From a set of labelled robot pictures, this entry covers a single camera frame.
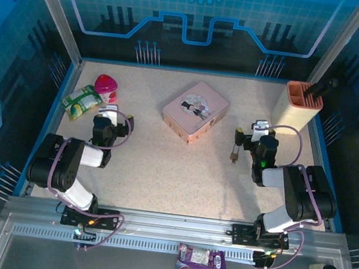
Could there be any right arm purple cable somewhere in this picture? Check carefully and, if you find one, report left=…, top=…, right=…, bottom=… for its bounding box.
left=250, top=122, right=335, bottom=269

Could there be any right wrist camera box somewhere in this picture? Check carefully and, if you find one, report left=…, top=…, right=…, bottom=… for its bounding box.
left=250, top=118, right=271, bottom=144

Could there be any aluminium frame post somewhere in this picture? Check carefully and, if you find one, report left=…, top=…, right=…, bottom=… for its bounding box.
left=15, top=0, right=91, bottom=68
left=306, top=0, right=359, bottom=93

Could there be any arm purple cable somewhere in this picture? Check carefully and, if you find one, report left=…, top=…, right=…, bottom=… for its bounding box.
left=39, top=102, right=137, bottom=255
left=250, top=122, right=335, bottom=269

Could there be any aluminium table frame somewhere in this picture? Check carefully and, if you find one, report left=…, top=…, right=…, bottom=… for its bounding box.
left=0, top=50, right=359, bottom=269

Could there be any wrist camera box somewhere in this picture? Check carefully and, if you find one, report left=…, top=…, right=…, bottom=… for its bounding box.
left=97, top=102, right=121, bottom=127
left=250, top=118, right=271, bottom=144

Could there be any green snack bag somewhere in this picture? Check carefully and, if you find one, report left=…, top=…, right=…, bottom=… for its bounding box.
left=58, top=81, right=105, bottom=125

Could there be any cream holder with orange top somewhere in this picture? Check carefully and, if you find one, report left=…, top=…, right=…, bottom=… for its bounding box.
left=269, top=79, right=327, bottom=139

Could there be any black tool in holder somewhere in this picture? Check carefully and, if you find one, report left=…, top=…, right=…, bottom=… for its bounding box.
left=302, top=74, right=340, bottom=104

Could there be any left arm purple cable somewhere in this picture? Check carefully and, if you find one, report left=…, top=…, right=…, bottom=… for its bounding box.
left=39, top=102, right=137, bottom=255

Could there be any slotted grey cable duct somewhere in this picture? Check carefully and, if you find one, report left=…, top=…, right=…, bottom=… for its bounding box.
left=10, top=221, right=258, bottom=264

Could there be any blue table border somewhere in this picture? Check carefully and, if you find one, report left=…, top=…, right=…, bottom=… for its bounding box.
left=12, top=48, right=359, bottom=234

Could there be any pink lidded cup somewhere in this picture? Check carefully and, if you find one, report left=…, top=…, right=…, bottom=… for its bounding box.
left=92, top=73, right=120, bottom=105

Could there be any pink cartoon tin box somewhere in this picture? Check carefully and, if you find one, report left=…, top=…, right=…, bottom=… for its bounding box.
left=159, top=77, right=232, bottom=149

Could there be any brass padlock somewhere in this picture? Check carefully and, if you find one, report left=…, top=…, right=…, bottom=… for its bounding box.
left=228, top=143, right=242, bottom=163

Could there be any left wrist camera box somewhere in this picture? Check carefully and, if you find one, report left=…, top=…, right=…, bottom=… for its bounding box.
left=97, top=102, right=121, bottom=127

